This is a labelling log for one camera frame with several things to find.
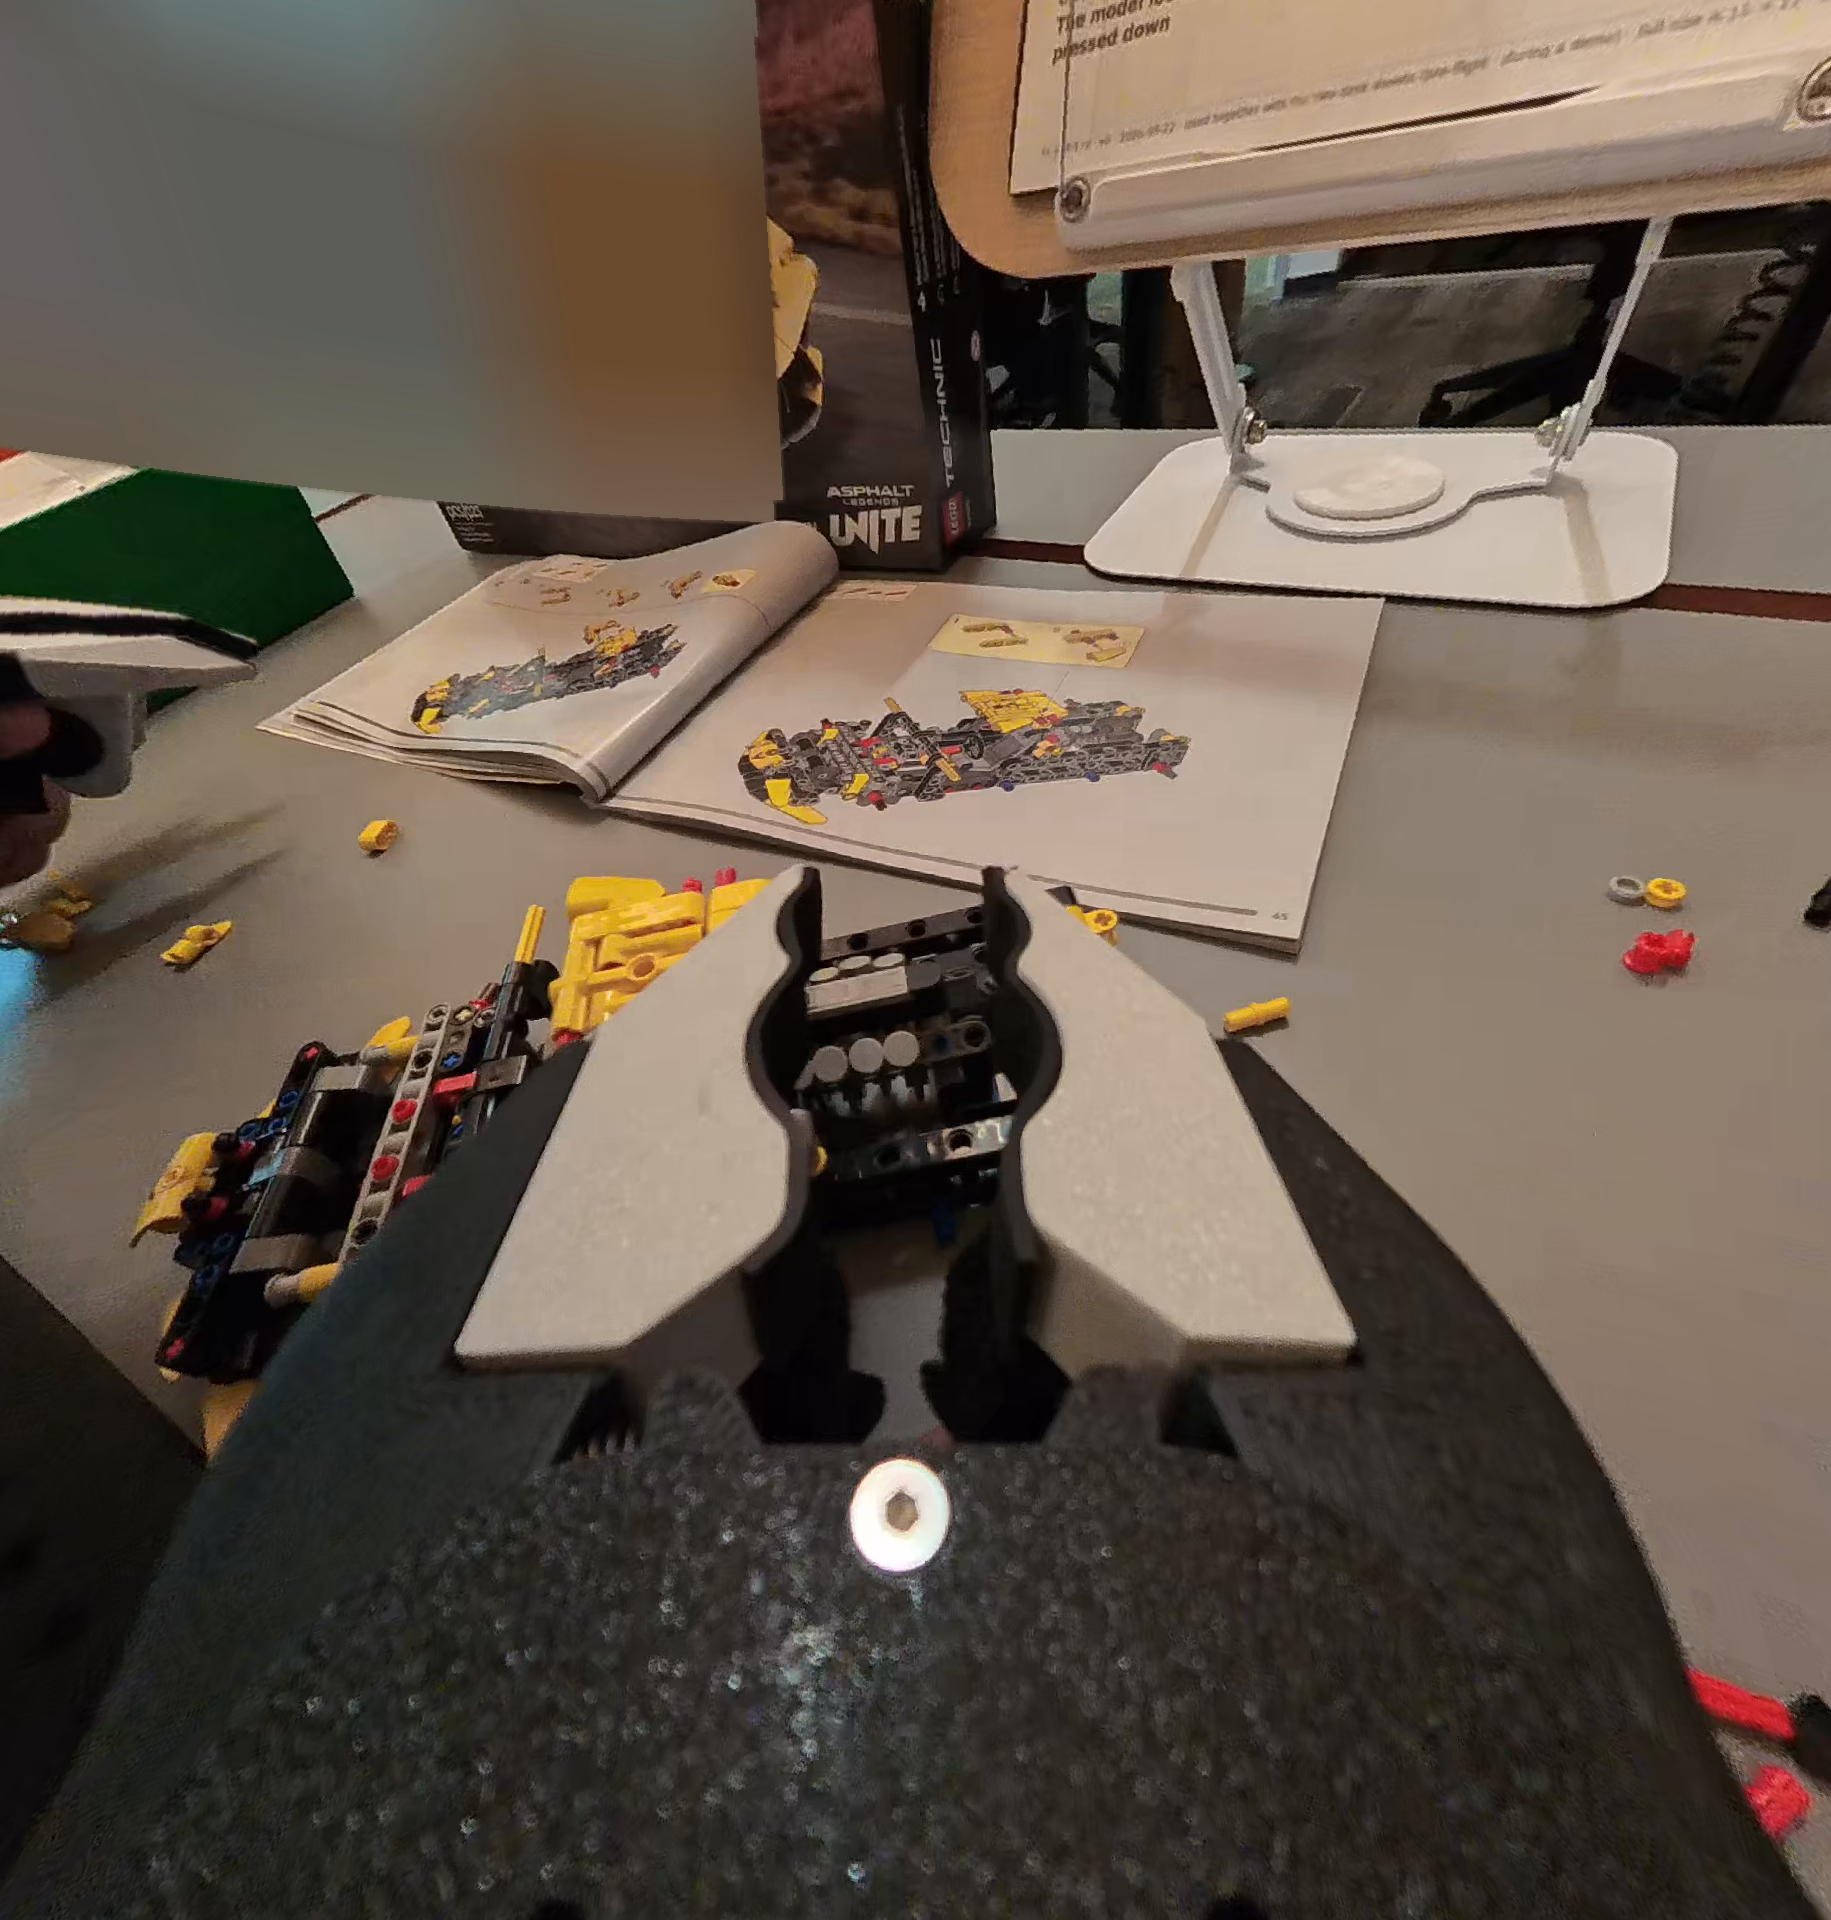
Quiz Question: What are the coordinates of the printed instruction sheet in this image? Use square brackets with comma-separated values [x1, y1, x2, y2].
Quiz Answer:
[1010, 0, 1831, 198]

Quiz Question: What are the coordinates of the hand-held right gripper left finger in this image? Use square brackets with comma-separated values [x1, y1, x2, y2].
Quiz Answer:
[455, 864, 827, 1374]

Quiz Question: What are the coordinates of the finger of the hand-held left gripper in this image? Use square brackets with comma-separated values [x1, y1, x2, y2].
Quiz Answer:
[0, 588, 250, 650]
[0, 619, 261, 696]

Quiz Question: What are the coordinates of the person's left hand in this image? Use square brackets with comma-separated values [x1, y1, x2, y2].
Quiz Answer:
[0, 796, 75, 917]

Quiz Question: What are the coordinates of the green storage bin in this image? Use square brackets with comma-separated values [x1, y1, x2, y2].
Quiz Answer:
[0, 467, 358, 708]

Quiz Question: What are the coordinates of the lego car chassis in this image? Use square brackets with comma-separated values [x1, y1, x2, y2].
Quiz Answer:
[133, 869, 1124, 1457]

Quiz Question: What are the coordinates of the lego instruction booklet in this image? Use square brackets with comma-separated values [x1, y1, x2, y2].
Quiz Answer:
[260, 521, 1385, 959]

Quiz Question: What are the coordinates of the lego set box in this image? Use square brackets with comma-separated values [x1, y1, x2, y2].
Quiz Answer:
[441, 0, 1000, 575]

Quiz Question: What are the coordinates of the white document stand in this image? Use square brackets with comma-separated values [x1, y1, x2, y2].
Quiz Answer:
[931, 0, 1831, 611]

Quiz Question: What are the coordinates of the white paper sheet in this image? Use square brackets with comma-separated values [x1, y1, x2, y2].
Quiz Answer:
[0, 450, 138, 550]

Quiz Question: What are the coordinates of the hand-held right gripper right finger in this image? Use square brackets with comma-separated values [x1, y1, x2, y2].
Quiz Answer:
[981, 864, 1362, 1378]

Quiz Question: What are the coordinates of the red lego axle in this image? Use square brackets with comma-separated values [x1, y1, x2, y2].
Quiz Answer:
[1687, 1668, 1801, 1742]

